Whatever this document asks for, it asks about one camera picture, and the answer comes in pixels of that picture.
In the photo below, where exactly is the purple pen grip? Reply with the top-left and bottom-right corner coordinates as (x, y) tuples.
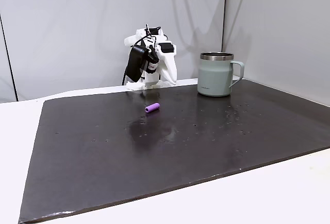
(144, 102), (161, 114)

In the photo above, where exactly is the pale green steel mug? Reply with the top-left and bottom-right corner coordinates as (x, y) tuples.
(197, 51), (245, 98)

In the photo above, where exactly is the dark table mat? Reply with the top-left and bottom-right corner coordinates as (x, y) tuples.
(18, 78), (330, 224)

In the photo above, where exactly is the thin black pole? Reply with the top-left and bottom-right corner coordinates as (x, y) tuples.
(0, 15), (20, 102)

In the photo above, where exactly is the black oval camera box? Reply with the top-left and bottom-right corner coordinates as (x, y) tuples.
(127, 44), (150, 83)

